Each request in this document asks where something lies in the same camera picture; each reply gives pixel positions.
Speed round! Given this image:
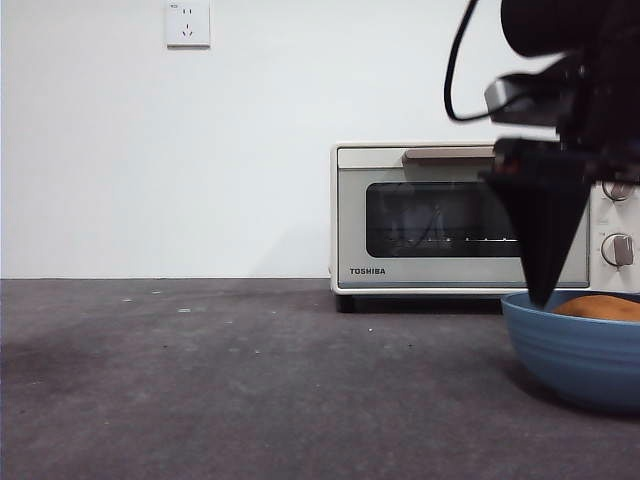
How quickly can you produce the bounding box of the white toaster oven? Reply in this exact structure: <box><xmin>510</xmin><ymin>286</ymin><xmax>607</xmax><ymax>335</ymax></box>
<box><xmin>329</xmin><ymin>141</ymin><xmax>640</xmax><ymax>314</ymax></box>

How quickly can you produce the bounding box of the white wall socket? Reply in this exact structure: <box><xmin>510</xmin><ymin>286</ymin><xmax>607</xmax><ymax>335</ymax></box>
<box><xmin>166</xmin><ymin>0</ymin><xmax>212</xmax><ymax>50</ymax></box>

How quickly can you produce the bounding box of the brown potato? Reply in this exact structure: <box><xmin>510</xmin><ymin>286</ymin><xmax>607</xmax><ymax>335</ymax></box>
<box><xmin>552</xmin><ymin>295</ymin><xmax>640</xmax><ymax>322</ymax></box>

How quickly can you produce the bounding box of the glass oven door with handle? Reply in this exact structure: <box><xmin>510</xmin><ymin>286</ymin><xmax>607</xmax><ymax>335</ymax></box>
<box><xmin>337</xmin><ymin>145</ymin><xmax>592</xmax><ymax>290</ymax></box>

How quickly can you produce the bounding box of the beige oven knob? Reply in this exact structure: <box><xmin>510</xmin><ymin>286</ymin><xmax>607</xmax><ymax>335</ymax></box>
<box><xmin>602</xmin><ymin>180</ymin><xmax>635</xmax><ymax>203</ymax></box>
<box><xmin>599</xmin><ymin>232</ymin><xmax>635</xmax><ymax>269</ymax></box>

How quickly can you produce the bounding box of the black camera cable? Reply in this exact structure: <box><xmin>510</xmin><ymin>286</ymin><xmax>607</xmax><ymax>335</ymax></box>
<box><xmin>443</xmin><ymin>0</ymin><xmax>492</xmax><ymax>123</ymax></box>

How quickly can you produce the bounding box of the blue ribbed bowl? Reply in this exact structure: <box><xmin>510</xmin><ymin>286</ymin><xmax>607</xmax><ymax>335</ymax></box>
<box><xmin>501</xmin><ymin>289</ymin><xmax>640</xmax><ymax>415</ymax></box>

